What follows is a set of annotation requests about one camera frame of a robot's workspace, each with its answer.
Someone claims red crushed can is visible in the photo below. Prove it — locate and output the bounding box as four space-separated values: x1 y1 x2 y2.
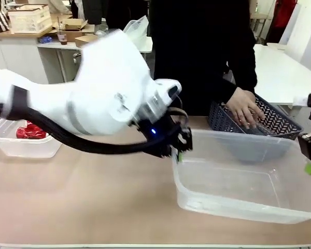
16 123 48 140

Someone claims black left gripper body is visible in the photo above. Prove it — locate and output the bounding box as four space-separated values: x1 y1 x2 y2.
138 113 182 159

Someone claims person's left hand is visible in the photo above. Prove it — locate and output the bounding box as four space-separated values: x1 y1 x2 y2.
226 86 267 130

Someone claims person in black clothes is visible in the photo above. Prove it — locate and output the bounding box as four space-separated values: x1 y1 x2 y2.
148 0 258 117

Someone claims thin black camera cable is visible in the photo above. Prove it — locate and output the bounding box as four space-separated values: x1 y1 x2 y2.
167 96 189 128

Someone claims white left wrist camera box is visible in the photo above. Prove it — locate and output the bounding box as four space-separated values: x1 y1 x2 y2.
154 78 183 105

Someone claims red garment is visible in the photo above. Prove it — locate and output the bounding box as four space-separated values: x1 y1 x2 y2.
273 0 299 44

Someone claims clear plastic container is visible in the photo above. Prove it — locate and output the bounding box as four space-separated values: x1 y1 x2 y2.
0 118 62 159
172 129 311 225

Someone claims black sleeved left arm cable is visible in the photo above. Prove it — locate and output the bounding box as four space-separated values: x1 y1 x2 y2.
0 86 177 158

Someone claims white folding table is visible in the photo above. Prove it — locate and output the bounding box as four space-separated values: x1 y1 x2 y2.
37 34 153 84

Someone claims large white table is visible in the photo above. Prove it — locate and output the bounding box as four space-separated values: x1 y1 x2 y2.
252 43 311 107

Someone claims white cabinet wooden top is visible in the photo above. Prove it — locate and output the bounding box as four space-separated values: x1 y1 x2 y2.
0 27 50 84

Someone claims open cardboard box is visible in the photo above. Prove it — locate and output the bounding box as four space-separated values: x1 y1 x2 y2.
62 18 95 43

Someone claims cream plastic crate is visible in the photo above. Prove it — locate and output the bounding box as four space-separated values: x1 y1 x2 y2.
7 3 53 35

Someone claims white plastic bag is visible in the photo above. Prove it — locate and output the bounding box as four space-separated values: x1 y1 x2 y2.
122 15 149 45

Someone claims iced drink cup with straw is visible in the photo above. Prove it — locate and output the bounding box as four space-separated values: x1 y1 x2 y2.
57 16 68 46

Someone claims person's left forearm black sleeve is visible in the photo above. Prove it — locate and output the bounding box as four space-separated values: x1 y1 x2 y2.
233 49 258 94

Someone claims closed flat cardboard box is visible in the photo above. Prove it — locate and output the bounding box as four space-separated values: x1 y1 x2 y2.
74 33 100 48

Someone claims dark plastic lattice basket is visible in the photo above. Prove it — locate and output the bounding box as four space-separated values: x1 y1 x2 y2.
207 92 304 163

